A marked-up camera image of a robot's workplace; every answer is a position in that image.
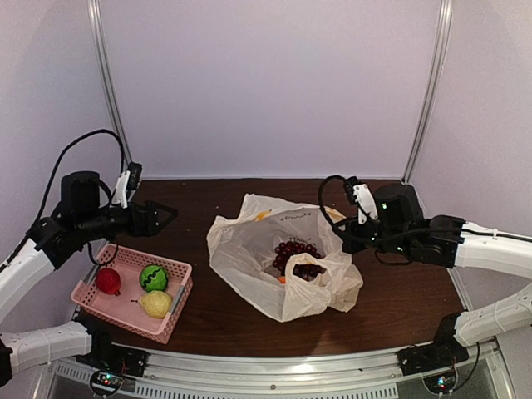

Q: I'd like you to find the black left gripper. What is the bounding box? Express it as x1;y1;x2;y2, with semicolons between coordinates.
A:
76;199;178;241

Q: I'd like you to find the black camera cable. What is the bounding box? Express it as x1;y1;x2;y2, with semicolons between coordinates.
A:
0;128;127;275
318;174;462;267

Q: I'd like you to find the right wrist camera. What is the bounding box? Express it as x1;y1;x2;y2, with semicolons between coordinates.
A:
343;176;378;224

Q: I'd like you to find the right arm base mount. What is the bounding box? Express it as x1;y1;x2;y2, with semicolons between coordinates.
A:
397;313;470;397

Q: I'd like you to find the right aluminium frame post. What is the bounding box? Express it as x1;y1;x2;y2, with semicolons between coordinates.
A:
401;0;453;183

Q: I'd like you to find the left black camera cable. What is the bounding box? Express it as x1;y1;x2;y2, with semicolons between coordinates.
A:
0;128;127;275

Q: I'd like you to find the left aluminium frame post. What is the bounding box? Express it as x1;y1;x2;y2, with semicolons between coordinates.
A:
86;0;133;169

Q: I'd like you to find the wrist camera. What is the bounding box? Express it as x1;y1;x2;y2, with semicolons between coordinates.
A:
343;176;378;224
111;161;142;209

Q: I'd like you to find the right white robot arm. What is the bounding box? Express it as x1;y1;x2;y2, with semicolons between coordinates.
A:
335;178;531;367

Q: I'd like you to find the pink perforated plastic basket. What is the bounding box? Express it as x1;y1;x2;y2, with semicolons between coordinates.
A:
71;244;193;344

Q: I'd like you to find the dark red grape bunch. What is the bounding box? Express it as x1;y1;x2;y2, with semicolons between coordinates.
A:
272;240;328;282

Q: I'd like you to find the yellow fruit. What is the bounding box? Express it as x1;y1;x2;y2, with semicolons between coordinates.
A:
138;291;173;319

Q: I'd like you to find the right black camera cable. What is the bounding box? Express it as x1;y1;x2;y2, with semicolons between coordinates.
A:
318;174;462;267

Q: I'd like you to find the front aluminium rail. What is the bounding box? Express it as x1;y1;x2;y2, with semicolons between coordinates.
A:
41;328;504;399

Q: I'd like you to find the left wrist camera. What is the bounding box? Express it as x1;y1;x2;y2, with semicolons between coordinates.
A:
111;161;142;209

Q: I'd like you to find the aluminium frame post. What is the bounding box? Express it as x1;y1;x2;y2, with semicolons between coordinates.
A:
86;0;133;169
401;0;453;183

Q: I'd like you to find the red fruit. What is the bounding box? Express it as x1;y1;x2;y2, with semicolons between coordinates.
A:
96;268;121;296

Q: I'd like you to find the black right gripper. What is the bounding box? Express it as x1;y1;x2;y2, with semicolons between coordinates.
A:
332;214;412;257

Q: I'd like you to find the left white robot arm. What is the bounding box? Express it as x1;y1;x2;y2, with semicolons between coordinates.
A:
1;170;179;385

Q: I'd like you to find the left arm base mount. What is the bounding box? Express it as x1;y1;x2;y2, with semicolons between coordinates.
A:
74;318;148;380

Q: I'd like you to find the green fruit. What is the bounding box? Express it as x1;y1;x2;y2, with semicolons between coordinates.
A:
139;264;169;293

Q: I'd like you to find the beige plastic bag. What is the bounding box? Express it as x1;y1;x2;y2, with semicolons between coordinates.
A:
207;194;363;323

